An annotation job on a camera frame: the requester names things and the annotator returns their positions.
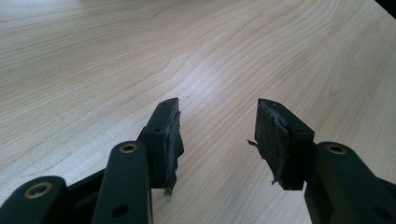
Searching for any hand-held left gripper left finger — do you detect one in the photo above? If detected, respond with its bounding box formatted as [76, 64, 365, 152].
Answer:
[136, 97, 185, 198]

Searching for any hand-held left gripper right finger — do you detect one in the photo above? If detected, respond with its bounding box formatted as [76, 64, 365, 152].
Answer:
[247, 98, 316, 191]

